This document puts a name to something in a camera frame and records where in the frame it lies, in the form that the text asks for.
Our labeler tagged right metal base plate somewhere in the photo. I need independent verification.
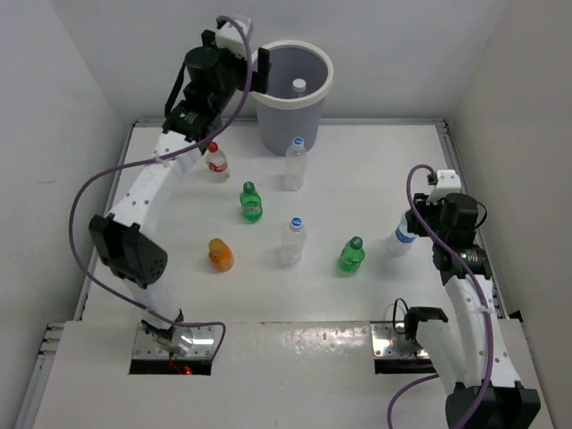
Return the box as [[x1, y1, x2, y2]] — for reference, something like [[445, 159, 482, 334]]
[[370, 322, 430, 361]]

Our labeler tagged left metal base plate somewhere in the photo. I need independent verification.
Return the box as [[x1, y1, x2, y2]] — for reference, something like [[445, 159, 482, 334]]
[[132, 322, 227, 360]]

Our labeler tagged clear bottle blue cap rear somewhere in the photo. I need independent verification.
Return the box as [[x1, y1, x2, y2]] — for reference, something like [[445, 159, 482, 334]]
[[283, 137, 307, 191]]

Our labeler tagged red cap cola bottle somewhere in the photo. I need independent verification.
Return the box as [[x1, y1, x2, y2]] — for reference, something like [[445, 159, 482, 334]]
[[206, 141, 230, 181]]

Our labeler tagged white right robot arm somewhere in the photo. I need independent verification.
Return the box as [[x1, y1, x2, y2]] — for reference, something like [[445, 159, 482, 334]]
[[405, 192, 541, 428]]

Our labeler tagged aluminium frame rail left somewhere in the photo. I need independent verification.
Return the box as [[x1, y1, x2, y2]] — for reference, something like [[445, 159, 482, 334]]
[[13, 118, 139, 428]]

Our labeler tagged large clear bottle white cap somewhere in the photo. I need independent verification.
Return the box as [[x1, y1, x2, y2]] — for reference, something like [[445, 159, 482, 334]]
[[290, 78, 308, 98]]

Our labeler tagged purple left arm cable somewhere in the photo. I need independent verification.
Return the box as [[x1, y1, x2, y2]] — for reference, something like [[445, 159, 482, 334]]
[[67, 15, 227, 361]]

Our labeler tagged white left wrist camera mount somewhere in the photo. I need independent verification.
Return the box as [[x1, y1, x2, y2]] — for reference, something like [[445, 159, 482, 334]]
[[214, 14, 253, 58]]

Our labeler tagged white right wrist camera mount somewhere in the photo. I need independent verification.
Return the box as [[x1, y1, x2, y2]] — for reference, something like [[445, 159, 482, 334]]
[[425, 169, 461, 206]]

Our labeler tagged clear bottle blue cap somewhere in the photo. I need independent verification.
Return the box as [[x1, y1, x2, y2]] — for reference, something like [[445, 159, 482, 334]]
[[283, 137, 307, 191], [279, 216, 307, 266]]

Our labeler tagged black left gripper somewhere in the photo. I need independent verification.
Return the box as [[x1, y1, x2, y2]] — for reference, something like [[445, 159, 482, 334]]
[[198, 30, 266, 113]]

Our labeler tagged green bottle right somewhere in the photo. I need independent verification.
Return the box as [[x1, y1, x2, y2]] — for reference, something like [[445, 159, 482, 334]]
[[337, 236, 366, 273]]

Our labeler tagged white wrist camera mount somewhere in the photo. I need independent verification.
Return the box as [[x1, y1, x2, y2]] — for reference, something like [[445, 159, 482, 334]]
[[425, 169, 461, 206], [214, 14, 253, 58]]

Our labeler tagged grey plastic waste bin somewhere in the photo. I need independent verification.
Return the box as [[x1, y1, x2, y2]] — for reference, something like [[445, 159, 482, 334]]
[[251, 39, 334, 156]]

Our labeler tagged water bottle blue label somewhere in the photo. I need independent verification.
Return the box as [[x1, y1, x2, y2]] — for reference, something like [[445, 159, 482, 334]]
[[384, 212, 417, 257]]

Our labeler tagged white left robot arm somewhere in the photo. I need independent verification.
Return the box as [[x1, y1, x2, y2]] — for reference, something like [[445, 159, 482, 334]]
[[88, 42, 271, 349]]

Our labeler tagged metal base plate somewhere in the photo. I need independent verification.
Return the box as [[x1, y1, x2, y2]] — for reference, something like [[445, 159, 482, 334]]
[[132, 322, 227, 360], [370, 322, 430, 361]]

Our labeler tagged orange juice bottle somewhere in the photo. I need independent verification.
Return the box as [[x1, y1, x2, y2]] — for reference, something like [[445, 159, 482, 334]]
[[208, 238, 234, 273]]

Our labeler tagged clear bottle blue cap centre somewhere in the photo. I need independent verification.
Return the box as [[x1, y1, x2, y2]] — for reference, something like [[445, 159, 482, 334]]
[[279, 216, 307, 266]]

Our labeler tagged green bottle centre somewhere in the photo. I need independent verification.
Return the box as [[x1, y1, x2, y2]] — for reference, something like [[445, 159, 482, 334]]
[[240, 181, 263, 223]]

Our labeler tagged green bottle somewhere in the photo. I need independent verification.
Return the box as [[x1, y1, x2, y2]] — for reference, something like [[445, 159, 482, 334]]
[[240, 181, 263, 223], [337, 236, 366, 273]]

